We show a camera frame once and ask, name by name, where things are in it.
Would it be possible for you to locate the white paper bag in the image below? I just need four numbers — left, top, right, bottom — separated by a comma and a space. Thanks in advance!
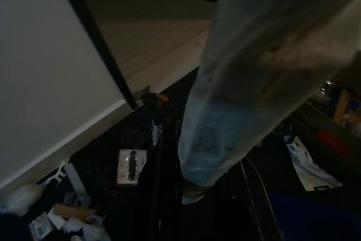
284, 135, 343, 192

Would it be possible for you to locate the blue fabric item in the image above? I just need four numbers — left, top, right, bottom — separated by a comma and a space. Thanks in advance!
266, 190, 361, 241

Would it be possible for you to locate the brown cardboard piece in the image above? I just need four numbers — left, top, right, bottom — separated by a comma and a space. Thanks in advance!
52, 202, 97, 222

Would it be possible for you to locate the black bristly item with orange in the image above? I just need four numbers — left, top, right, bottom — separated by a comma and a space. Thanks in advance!
142, 91, 170, 119

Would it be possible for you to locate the person's leg in light jeans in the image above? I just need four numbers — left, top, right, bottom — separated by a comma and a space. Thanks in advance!
178, 0, 361, 191

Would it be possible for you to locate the black and white box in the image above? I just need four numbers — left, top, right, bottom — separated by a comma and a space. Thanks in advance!
41, 161, 83, 194

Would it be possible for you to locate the crumpled white cloth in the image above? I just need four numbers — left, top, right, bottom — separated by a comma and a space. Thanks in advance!
61, 214, 107, 241

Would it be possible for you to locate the white shoe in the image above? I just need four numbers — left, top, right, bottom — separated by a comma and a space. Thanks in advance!
181, 182, 206, 205

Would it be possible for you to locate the small grey box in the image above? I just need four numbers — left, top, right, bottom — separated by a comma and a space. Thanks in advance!
64, 191, 91, 208

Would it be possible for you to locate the white plastic bag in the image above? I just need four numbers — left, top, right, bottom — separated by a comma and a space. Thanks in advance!
0, 183, 46, 222

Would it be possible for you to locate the long black pole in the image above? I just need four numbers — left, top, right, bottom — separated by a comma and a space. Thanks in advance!
52, 0, 140, 111

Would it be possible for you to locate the wooden furniture leg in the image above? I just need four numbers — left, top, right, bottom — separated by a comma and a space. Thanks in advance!
332, 87, 351, 126

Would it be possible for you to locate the small box with display print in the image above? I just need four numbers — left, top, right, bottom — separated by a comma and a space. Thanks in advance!
27, 217, 52, 241

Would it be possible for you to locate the white package with black item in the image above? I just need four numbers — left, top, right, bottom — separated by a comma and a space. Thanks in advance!
116, 148, 148, 187

